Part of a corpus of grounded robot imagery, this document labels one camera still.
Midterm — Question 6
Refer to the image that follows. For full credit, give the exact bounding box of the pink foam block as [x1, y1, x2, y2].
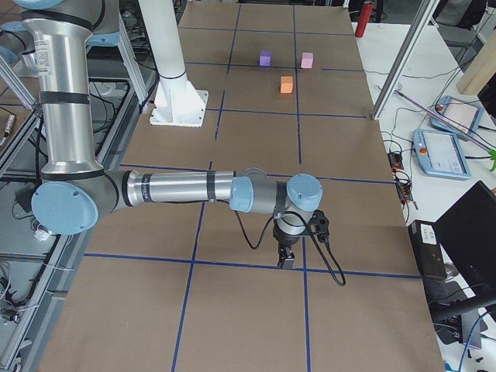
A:
[301, 52, 314, 69]

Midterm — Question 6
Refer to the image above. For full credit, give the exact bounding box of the purple foam block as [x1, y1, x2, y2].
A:
[259, 50, 272, 67]

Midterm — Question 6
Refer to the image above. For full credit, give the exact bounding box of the aluminium frame post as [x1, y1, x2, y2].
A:
[370, 0, 439, 120]

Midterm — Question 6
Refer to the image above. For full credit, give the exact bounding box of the red water bottle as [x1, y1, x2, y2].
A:
[355, 0, 374, 38]

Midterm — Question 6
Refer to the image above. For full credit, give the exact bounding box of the blue network cable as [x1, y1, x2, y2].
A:
[455, 309, 489, 372]

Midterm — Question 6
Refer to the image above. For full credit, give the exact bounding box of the orange foam block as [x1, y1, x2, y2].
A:
[280, 76, 294, 94]

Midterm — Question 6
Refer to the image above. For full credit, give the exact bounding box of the blue teach pendant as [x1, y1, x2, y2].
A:
[412, 129, 471, 181]
[436, 95, 483, 142]

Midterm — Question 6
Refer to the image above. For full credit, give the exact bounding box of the far blue teach pendant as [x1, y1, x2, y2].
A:
[436, 95, 483, 142]

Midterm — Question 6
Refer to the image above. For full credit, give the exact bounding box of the orange black connector strip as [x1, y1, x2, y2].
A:
[387, 151, 413, 205]

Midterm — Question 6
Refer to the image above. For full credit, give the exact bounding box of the wooden beam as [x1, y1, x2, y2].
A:
[456, 14, 495, 95]

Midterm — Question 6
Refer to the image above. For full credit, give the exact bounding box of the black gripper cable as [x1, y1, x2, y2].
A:
[235, 208, 346, 288]

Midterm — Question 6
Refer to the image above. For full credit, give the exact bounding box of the black computer box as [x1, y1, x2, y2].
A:
[408, 220, 447, 281]

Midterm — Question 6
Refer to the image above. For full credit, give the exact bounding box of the purple rod tool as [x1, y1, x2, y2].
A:
[394, 89, 495, 159]

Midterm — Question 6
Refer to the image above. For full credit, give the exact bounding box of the white pedestal column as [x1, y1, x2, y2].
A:
[139, 0, 208, 128]

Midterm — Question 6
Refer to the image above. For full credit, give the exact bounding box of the black monitor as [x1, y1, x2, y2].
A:
[431, 181, 495, 322]

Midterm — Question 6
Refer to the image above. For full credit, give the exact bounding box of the near blue teach pendant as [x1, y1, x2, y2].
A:
[412, 129, 471, 181]

